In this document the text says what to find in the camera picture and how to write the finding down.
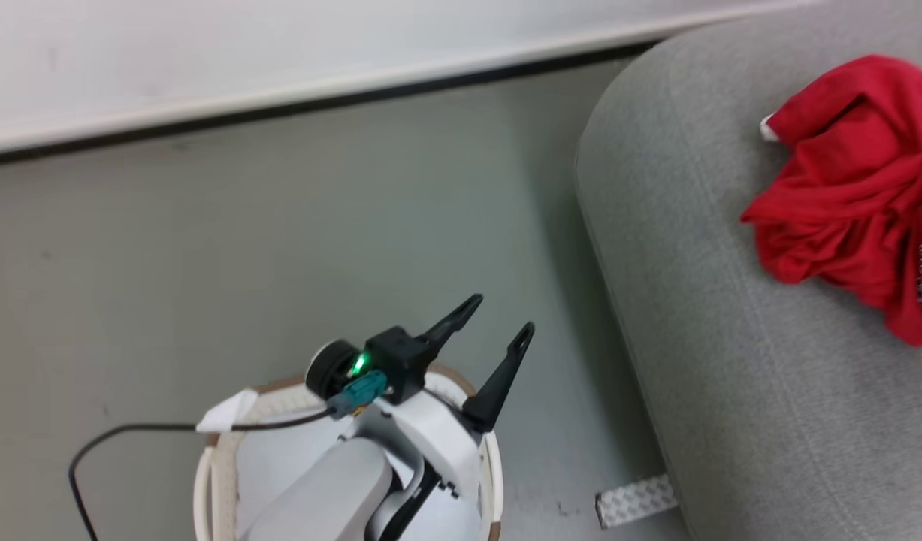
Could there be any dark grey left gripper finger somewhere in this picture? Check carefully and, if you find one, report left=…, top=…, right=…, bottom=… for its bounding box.
left=418, top=294, right=484, bottom=360
left=461, top=322, right=536, bottom=434

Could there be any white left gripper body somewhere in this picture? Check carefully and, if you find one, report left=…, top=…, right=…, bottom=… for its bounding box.
left=353, top=391, right=482, bottom=500

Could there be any red and white garment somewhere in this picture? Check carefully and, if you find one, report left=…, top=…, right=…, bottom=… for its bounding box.
left=740, top=55, right=922, bottom=348

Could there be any grey fabric sofa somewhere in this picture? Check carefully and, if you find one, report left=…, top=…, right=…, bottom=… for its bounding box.
left=575, top=0, right=922, bottom=541

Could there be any white textured floor strip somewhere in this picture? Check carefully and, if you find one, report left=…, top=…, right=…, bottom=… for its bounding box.
left=594, top=473, right=679, bottom=530

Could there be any white laundry basket brown rim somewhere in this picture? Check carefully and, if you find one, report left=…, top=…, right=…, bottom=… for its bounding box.
left=193, top=364, right=504, bottom=541

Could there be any white baseboard strip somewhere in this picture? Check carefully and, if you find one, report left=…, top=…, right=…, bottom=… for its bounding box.
left=0, top=0, right=830, bottom=156

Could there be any teal left camera connector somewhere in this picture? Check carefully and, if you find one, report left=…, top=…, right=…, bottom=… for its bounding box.
left=327, top=370, right=390, bottom=420

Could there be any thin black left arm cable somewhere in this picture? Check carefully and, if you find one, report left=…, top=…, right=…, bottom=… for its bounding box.
left=68, top=410, right=334, bottom=541

